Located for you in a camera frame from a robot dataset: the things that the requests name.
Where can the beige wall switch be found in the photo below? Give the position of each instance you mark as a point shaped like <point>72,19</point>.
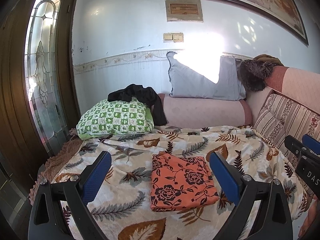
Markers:
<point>173,37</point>

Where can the orange black floral garment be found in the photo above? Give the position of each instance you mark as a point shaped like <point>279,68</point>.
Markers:
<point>182,180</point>

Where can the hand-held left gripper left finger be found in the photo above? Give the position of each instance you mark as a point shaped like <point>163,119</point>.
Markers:
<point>96,177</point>

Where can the pink sofa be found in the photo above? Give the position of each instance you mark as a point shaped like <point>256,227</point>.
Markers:
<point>200,110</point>

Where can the cream leaf print blanket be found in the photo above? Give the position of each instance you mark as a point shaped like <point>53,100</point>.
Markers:
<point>130,212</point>

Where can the grey furry cloth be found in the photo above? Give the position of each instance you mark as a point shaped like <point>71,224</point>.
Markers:
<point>252,75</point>

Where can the wall electrical box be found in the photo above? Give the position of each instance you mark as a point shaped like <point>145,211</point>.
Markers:
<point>184,9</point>

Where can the small striped floral cushion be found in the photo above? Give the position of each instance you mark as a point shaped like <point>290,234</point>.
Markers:
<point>268,127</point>

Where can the green checked pillow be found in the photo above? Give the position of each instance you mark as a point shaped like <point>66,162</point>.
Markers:
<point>117,117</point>

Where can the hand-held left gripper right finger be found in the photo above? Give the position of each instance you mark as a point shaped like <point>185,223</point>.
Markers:
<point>225,177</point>

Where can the light blue pillow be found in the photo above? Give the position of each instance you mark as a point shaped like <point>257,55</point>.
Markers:
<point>197,82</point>

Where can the wooden door with glass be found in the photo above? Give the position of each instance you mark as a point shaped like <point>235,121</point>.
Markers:
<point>15,92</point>

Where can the person's right forearm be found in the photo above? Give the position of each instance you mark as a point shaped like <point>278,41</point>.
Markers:
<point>310,217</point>

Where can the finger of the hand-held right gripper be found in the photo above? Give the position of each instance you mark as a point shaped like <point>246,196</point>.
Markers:
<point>296,146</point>
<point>311,143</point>

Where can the brown fringed bed cover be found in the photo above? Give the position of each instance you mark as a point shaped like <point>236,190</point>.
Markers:
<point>57,155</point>

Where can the brown cloth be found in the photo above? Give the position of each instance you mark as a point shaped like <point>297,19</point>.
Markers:
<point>268,60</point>

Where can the striped floral sofa backrest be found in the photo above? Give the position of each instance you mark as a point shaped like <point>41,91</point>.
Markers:
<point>297,115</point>

